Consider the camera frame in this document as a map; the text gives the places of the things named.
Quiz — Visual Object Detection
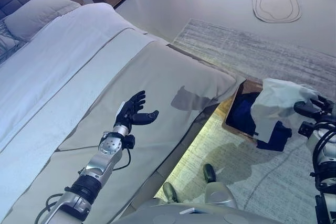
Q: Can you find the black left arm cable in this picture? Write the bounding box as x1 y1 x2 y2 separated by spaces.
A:
114 148 131 171

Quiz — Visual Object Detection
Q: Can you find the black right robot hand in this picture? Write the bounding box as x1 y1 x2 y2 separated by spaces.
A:
293 94 336 116

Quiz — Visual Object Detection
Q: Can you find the grey robot torso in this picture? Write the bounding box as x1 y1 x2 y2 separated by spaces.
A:
112 201 286 224

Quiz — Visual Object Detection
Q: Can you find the small oval grey rug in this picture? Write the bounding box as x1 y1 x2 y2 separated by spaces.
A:
250 0 302 24

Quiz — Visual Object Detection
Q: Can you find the silver right robot leg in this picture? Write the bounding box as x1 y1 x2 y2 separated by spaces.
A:
203 163 239 209

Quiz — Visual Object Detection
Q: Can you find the patterned grey pillow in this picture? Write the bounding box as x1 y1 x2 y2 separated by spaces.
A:
0 19 21 65

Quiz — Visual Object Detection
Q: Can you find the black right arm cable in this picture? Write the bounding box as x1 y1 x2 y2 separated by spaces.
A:
311 119 336 190

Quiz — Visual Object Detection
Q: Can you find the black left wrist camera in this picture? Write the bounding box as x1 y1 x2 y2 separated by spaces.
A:
123 134 136 150

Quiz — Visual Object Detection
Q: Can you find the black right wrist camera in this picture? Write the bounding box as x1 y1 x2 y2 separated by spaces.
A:
298 121 315 137

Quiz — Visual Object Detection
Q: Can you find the grey striped area rug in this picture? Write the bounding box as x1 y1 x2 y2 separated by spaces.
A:
154 18 336 224

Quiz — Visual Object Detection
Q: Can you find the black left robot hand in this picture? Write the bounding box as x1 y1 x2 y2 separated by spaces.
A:
114 90 160 131

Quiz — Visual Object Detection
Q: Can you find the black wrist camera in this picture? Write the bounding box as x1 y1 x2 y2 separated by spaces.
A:
123 134 136 150
298 121 315 137

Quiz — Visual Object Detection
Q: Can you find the white garment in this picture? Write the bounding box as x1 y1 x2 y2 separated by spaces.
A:
250 78 320 144

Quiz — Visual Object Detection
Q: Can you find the navy blue garment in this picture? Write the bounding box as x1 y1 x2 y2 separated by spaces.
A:
227 99 293 153

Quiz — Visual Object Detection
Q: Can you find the white duvet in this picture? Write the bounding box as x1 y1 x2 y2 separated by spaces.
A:
0 2 159 206

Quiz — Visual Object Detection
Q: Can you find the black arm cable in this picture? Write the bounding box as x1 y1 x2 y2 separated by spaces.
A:
311 119 336 190
114 148 131 171

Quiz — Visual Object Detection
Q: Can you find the brown wicker basket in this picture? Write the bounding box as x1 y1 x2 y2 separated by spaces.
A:
222 78 265 144

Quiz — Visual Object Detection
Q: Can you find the plain grey pillow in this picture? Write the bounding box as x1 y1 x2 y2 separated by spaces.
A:
4 0 81 42

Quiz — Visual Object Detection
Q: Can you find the bed with grey blanket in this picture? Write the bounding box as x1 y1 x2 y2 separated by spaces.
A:
0 28 247 224

